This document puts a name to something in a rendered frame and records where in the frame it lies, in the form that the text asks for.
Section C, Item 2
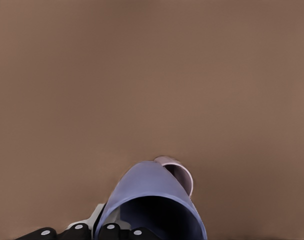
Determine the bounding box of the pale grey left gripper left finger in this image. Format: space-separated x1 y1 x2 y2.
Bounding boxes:
14 203 107 240

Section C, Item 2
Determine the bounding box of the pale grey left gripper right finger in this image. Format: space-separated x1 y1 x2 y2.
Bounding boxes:
98 206 166 240

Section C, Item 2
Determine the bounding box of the purple cup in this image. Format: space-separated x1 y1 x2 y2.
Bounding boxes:
93 160 208 240

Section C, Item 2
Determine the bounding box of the pink cup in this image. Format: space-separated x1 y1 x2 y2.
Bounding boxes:
153 155 195 199

